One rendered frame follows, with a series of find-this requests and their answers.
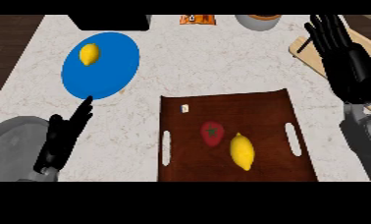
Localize brown wooden tray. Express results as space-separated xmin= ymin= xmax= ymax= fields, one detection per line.
xmin=156 ymin=87 xmax=321 ymax=183

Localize orange snack packet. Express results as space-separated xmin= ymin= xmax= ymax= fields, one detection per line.
xmin=178 ymin=14 xmax=218 ymax=26

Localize grey pot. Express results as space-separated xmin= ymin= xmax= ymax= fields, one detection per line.
xmin=232 ymin=14 xmax=282 ymax=32

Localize blue round plate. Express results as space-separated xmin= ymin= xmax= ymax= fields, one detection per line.
xmin=59 ymin=30 xmax=141 ymax=100

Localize large yellow lemon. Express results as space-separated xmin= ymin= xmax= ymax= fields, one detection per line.
xmin=228 ymin=132 xmax=256 ymax=172

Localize red tomato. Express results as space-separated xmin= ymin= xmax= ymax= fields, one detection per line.
xmin=200 ymin=120 xmax=226 ymax=147

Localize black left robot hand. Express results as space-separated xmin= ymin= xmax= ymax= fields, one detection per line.
xmin=32 ymin=95 xmax=95 ymax=174

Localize black appliance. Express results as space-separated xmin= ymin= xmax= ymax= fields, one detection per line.
xmin=66 ymin=14 xmax=151 ymax=31

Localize small yellow lemon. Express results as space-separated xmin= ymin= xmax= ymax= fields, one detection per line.
xmin=78 ymin=42 xmax=101 ymax=67

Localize pale wooden tiered shelf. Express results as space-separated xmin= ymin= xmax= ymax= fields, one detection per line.
xmin=287 ymin=27 xmax=371 ymax=80

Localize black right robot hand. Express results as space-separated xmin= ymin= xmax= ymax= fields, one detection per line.
xmin=296 ymin=14 xmax=371 ymax=105

